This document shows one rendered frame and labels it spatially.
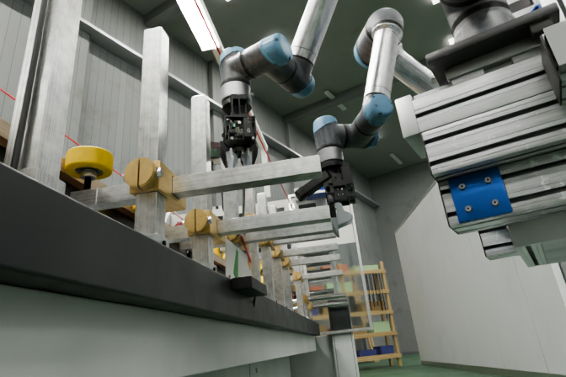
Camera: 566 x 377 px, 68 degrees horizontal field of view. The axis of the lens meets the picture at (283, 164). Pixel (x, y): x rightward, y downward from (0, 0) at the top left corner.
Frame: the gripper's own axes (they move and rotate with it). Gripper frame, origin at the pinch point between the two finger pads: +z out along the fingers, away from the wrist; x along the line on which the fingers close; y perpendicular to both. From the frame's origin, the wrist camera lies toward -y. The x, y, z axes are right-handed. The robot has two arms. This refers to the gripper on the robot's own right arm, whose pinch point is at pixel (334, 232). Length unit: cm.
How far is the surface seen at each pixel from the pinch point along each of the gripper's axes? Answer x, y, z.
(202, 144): -30.7, -26.7, -17.4
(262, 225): -26.5, -15.2, 2.6
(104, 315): -65, -28, 22
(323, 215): -26.6, -1.8, 2.2
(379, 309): 912, 67, -34
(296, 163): -52, -4, 0
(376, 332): 898, 52, 14
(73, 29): -79, -26, -9
